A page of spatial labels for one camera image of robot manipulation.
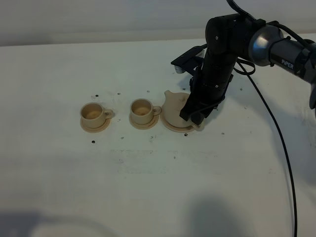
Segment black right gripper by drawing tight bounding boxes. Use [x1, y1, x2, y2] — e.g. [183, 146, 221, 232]
[180, 49, 237, 125]

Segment beige ceramic teapot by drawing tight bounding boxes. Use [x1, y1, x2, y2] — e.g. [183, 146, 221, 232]
[161, 90, 205, 131]

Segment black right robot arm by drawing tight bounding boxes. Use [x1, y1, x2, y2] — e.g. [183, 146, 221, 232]
[180, 14, 316, 125]

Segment beige teapot saucer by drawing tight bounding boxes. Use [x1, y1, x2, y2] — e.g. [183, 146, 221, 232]
[160, 113, 195, 133]

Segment beige middle teacup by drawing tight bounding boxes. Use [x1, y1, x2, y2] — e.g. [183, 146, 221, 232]
[130, 99, 162, 125]

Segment beige teacup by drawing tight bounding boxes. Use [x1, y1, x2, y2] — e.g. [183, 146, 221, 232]
[80, 103, 114, 129]
[130, 99, 162, 125]

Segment beige middle cup saucer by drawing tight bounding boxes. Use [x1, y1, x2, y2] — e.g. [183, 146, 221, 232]
[129, 115, 159, 130]

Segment beige cup saucer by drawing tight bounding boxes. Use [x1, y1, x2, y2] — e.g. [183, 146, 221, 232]
[80, 118, 111, 133]
[129, 115, 159, 130]

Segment beige left teacup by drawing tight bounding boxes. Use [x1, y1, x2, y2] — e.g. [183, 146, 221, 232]
[80, 103, 114, 129]

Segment beige left cup saucer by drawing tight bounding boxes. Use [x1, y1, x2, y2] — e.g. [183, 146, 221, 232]
[80, 118, 111, 133]

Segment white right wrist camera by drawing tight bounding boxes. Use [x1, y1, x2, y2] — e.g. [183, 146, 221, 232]
[171, 44, 207, 76]

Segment black right camera cable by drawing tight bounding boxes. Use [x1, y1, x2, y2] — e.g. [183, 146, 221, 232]
[226, 0, 298, 237]

